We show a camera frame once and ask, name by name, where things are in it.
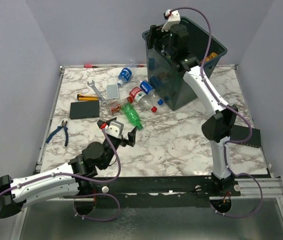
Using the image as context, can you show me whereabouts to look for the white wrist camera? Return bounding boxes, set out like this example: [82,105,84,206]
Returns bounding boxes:
[161,9,181,32]
[105,120,124,139]

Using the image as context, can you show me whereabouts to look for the silver wrench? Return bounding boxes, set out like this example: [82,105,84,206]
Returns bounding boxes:
[87,80,110,107]

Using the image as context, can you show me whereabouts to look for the white grey power bank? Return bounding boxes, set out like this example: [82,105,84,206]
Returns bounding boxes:
[106,84,119,100]

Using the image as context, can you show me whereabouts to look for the dark green plastic bin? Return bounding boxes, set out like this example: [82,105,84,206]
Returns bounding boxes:
[142,16,228,111]

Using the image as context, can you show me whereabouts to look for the blue label bottle far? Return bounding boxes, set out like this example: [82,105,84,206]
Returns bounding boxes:
[117,67,132,87]

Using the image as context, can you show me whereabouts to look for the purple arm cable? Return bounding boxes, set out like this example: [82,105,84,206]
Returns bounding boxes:
[0,126,122,222]
[171,6,264,218]

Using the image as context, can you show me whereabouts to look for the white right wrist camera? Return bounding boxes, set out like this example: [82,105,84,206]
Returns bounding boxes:
[161,9,181,32]

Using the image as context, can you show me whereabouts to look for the black flat box left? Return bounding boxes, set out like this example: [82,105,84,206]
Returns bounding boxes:
[69,100,100,120]

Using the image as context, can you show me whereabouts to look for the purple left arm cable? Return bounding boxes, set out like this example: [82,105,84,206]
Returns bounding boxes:
[0,126,122,222]

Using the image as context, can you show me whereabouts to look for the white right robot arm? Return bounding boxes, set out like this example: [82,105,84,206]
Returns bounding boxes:
[143,22,238,196]

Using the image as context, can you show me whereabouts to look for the red cap bottle small label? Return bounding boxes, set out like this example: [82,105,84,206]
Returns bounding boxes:
[106,96,134,115]

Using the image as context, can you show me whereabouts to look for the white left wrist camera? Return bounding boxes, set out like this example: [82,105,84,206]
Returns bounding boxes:
[105,120,124,139]

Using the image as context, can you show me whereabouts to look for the black network switch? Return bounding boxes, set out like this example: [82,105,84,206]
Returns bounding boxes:
[230,125,262,148]

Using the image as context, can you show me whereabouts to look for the red label water bottle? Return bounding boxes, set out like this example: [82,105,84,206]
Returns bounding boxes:
[129,86,158,113]

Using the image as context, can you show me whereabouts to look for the green plastic bottle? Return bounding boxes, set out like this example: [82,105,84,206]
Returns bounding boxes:
[121,102,143,130]

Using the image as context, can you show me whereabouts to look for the pepsi bottle beside bin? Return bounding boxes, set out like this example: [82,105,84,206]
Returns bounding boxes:
[139,80,164,106]

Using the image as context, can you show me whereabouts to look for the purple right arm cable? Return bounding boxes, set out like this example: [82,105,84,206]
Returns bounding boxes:
[171,6,264,218]

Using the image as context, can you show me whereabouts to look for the red screwdriver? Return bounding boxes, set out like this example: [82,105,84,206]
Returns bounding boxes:
[83,64,99,69]

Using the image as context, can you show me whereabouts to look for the orange juice bottle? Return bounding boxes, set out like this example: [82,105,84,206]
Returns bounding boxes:
[205,52,218,62]

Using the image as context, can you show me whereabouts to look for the blue handled pliers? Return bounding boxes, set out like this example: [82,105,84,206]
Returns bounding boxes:
[45,120,69,147]

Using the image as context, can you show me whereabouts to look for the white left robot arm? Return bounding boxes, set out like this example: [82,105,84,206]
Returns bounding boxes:
[0,118,138,219]

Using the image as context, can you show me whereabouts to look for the yellow utility knife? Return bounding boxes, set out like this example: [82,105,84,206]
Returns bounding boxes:
[76,94,100,101]

